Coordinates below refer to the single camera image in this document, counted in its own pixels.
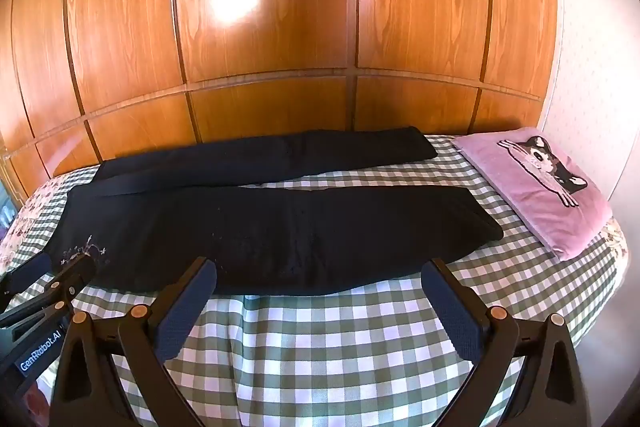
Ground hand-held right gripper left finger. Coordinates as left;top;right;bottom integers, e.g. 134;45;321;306
50;258;218;427

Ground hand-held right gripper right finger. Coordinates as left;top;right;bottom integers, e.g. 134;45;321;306
421;258;587;427

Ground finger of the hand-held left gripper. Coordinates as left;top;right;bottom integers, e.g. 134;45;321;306
0;253;97;330
0;253;52;297

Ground black pants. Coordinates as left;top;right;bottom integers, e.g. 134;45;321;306
46;125;504;297

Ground green checked bed sheet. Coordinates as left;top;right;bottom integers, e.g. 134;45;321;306
10;134;623;427

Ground pink cat print pillow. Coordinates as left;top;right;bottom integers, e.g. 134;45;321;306
452;126;614;262

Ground wooden panelled wardrobe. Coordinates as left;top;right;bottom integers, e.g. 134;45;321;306
0;0;560;208

